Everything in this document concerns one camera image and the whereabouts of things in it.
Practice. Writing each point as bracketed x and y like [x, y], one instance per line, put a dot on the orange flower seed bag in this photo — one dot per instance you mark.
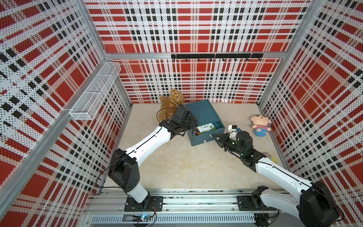
[197, 132]

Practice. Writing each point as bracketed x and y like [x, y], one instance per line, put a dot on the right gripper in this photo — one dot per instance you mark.
[223, 138]

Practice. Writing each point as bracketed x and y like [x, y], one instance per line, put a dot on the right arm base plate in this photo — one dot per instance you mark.
[251, 203]

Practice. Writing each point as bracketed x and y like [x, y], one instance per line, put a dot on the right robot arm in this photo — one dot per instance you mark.
[311, 203]

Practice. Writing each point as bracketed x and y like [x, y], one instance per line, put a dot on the brown teddy bear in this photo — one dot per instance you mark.
[170, 104]

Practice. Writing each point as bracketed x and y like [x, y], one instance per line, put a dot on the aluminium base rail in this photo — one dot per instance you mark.
[183, 208]

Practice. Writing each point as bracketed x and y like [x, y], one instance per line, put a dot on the teal top drawer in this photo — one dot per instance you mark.
[206, 137]

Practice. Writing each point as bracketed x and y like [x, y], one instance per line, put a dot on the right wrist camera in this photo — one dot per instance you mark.
[233, 130]

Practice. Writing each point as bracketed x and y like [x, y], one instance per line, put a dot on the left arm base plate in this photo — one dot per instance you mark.
[151, 203]

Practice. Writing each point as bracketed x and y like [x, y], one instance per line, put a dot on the black hook rail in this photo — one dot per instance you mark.
[218, 56]

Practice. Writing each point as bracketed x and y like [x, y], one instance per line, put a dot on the grey tape roll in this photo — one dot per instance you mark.
[271, 157]

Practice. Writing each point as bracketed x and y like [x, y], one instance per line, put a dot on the pink pig plush doll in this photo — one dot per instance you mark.
[260, 125]

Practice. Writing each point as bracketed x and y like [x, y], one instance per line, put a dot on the green circuit board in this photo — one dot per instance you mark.
[141, 218]

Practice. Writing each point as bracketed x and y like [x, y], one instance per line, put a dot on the teal drawer cabinet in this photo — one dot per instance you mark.
[204, 112]

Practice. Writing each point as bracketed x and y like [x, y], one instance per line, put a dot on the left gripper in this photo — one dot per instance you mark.
[194, 123]

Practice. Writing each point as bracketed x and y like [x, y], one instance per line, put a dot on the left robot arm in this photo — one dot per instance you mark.
[124, 167]

